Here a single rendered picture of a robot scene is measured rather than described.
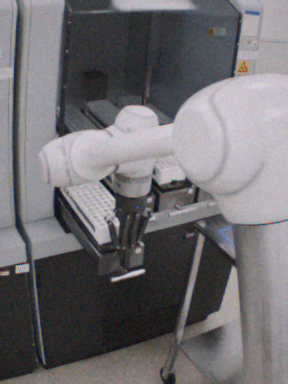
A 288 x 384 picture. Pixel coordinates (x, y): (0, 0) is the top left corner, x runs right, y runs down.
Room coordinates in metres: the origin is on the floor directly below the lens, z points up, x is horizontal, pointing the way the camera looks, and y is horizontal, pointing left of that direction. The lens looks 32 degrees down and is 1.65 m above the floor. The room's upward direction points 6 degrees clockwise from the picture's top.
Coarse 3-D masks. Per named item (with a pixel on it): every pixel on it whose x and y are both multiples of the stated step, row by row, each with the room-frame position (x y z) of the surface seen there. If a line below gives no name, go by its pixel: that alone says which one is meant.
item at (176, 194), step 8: (152, 184) 1.43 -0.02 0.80; (168, 184) 1.42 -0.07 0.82; (176, 184) 1.42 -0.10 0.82; (184, 184) 1.43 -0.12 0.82; (192, 184) 1.45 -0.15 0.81; (160, 192) 1.39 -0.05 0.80; (168, 192) 1.39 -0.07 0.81; (176, 192) 1.40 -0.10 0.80; (184, 192) 1.42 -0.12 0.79; (192, 192) 1.44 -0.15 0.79; (160, 200) 1.37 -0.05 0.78; (168, 200) 1.39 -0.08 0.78; (176, 200) 1.41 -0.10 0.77; (184, 200) 1.42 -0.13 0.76; (192, 200) 1.44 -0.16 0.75; (160, 208) 1.38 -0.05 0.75; (168, 208) 1.39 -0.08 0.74; (176, 208) 1.39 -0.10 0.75; (192, 208) 1.39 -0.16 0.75; (168, 216) 1.35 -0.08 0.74
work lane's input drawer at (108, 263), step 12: (60, 192) 1.30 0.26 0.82; (60, 204) 1.27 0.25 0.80; (72, 216) 1.20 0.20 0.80; (72, 228) 1.19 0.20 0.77; (84, 228) 1.14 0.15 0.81; (84, 240) 1.11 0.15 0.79; (96, 240) 1.09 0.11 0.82; (96, 252) 1.05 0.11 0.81; (108, 252) 1.05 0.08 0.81; (96, 264) 1.05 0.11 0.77; (108, 264) 1.05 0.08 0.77; (132, 264) 1.09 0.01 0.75; (120, 276) 1.02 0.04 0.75; (132, 276) 1.04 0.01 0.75
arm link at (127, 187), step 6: (114, 174) 1.04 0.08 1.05; (150, 174) 1.04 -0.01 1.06; (114, 180) 1.04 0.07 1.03; (120, 180) 1.02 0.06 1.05; (126, 180) 1.01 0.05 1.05; (132, 180) 1.01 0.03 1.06; (138, 180) 1.02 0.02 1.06; (144, 180) 1.02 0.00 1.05; (150, 180) 1.05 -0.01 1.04; (114, 186) 1.04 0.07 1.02; (120, 186) 1.02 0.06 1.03; (126, 186) 1.01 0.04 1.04; (132, 186) 1.01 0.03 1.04; (138, 186) 1.02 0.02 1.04; (144, 186) 1.02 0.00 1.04; (150, 186) 1.05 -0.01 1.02; (120, 192) 1.02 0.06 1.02; (126, 192) 1.01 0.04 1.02; (132, 192) 1.01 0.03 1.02; (138, 192) 1.02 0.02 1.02; (144, 192) 1.03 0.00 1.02
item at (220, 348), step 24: (216, 216) 1.26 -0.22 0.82; (216, 240) 1.14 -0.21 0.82; (192, 264) 1.20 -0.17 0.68; (192, 288) 1.21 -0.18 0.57; (216, 336) 1.26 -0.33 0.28; (240, 336) 1.27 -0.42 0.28; (168, 360) 1.21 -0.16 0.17; (192, 360) 1.13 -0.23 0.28; (216, 360) 1.13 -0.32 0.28; (240, 360) 1.14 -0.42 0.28
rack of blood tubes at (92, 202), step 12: (72, 192) 1.23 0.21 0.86; (84, 192) 1.25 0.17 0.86; (96, 192) 1.26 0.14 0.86; (108, 192) 1.26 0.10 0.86; (72, 204) 1.23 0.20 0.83; (84, 204) 1.18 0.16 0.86; (96, 204) 1.19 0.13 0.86; (108, 204) 1.20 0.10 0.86; (84, 216) 1.20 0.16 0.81; (96, 216) 1.13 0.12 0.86; (108, 216) 1.14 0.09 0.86; (96, 228) 1.09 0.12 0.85; (108, 228) 1.08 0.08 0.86; (108, 240) 1.09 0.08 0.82
